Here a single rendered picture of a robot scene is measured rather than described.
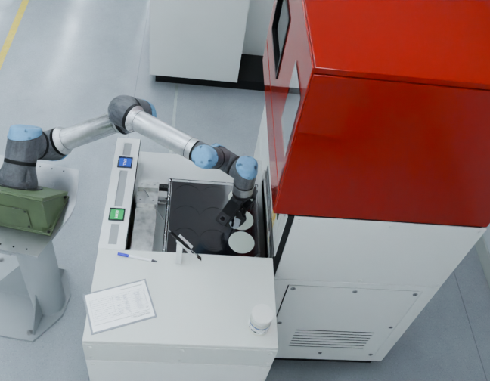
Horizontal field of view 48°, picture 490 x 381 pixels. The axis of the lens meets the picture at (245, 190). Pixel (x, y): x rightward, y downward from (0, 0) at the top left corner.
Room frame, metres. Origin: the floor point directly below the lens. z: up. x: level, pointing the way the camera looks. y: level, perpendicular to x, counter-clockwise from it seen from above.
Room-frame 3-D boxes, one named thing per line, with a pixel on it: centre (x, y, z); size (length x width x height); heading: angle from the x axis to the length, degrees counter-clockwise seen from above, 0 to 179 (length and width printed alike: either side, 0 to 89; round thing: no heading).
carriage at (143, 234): (1.24, 0.36, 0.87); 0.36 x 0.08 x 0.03; 10
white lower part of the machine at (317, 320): (1.60, -0.42, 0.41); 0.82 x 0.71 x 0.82; 10
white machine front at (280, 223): (1.54, -0.09, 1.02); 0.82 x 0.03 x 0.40; 10
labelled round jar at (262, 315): (0.85, -0.13, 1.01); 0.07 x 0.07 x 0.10
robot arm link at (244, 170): (1.29, 0.01, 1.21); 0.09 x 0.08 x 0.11; 63
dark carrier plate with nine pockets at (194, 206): (1.31, 0.10, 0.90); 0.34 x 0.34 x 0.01; 10
